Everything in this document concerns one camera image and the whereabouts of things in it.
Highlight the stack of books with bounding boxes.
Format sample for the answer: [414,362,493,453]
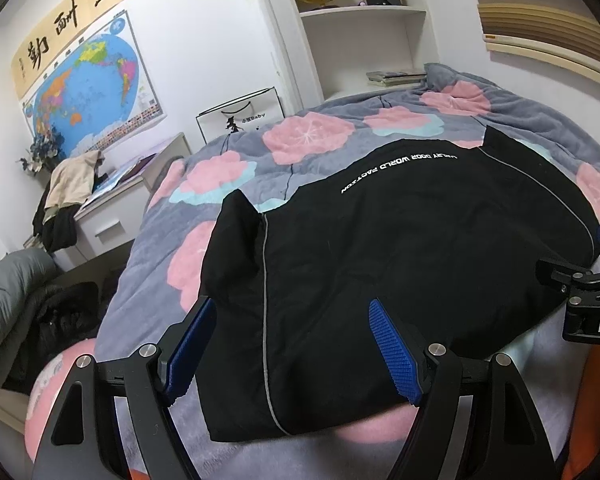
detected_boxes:
[366,69,427,86]

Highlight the black jacket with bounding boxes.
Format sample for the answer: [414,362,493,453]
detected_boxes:
[200,126,600,443]

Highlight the pink cushion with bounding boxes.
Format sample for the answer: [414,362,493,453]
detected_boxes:
[25,337,101,461]

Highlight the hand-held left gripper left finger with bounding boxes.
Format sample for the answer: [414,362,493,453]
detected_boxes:
[30,296,218,480]

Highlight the open book on desk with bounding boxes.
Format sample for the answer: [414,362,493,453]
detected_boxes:
[80,152,158,206]

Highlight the grey floral blanket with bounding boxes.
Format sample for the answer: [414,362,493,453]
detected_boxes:
[97,62,600,480]

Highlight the black padded garment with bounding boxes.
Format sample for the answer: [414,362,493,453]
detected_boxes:
[2,280,103,391]

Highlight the wooden slatted panel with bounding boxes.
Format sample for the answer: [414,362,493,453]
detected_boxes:
[462,0,600,96]

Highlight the orange cloth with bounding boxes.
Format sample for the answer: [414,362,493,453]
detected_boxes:
[562,347,600,480]

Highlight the calligraphy banner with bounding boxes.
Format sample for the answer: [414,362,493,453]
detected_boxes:
[11,0,206,96]

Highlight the world map poster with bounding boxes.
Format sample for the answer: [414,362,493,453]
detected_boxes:
[20,9,163,161]

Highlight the beige clothing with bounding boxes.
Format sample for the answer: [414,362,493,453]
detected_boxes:
[45,150,106,211]

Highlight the white desk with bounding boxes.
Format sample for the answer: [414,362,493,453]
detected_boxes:
[50,132,191,268]

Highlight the white wall shelf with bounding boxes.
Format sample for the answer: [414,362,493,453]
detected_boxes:
[280,0,441,103]

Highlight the dark clothing on chair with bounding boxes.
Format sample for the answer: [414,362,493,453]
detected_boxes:
[32,185,81,253]

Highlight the white paper bag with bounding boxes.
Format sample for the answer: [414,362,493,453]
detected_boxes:
[196,86,283,145]

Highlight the blue artificial flowers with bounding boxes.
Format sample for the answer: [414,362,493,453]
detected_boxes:
[17,127,68,178]

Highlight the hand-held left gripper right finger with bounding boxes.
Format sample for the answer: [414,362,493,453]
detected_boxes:
[368,298,563,480]

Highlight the grey puffer coat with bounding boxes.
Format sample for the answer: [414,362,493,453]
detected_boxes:
[0,250,61,406]

